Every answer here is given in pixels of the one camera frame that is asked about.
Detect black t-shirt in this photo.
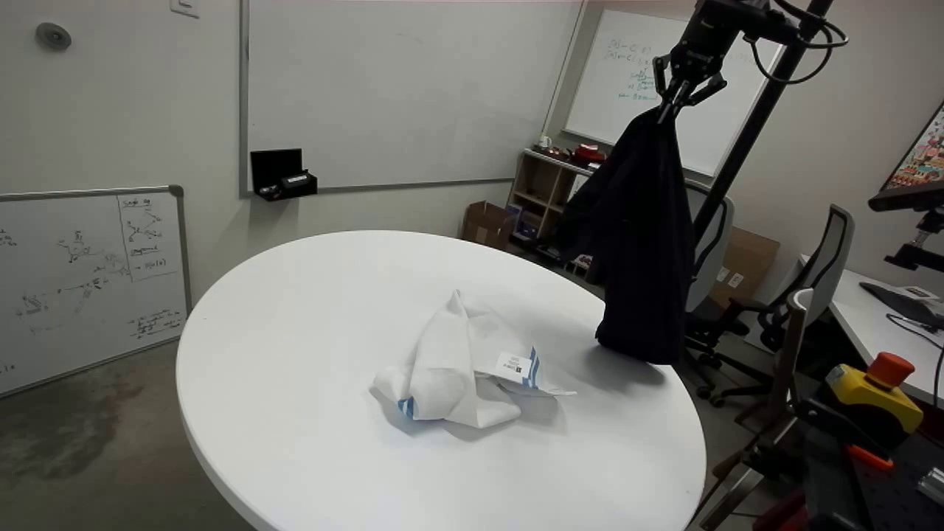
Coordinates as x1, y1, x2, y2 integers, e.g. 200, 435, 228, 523
555, 110, 694, 366

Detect large wall whiteboard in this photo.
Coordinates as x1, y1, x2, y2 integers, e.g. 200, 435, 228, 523
238, 0, 583, 189

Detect far whiteboard with writing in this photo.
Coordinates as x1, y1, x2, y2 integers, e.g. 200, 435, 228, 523
566, 9, 781, 178

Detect white cloth with blue stripes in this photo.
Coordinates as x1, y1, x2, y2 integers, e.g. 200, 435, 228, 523
373, 289, 573, 432

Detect wooden shelf unit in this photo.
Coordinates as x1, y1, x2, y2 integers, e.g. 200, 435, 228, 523
508, 147, 592, 249

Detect cardboard box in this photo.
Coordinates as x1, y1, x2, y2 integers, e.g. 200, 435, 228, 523
461, 202, 510, 249

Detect round white table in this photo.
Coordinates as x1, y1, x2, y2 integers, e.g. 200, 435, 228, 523
178, 230, 704, 531

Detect yellow emergency stop button box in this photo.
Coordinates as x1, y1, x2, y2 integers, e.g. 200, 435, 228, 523
825, 352, 923, 435

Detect small rolling whiteboard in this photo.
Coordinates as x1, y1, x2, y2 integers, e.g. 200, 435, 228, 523
0, 187, 191, 397

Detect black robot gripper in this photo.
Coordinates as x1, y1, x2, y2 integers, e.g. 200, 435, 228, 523
651, 0, 771, 121

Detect black clamp-on stand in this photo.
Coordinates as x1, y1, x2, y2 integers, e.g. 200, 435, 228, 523
682, 0, 846, 237

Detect black marker tray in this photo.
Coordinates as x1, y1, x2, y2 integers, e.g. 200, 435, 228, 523
252, 147, 319, 202

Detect computer monitor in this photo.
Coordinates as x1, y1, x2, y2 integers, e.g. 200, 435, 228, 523
867, 102, 944, 214

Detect grey office chair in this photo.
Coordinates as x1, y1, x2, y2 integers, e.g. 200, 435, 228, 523
687, 203, 855, 408

